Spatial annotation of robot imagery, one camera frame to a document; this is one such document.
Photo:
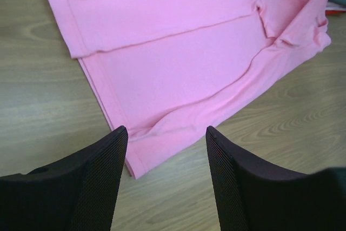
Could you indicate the pink t shirt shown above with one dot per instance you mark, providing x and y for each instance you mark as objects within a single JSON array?
[{"x": 168, "y": 69}]

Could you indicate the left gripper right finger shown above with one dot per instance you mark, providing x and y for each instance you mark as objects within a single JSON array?
[{"x": 254, "y": 194}]

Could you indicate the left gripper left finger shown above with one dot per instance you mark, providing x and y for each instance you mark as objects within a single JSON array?
[{"x": 78, "y": 192}]

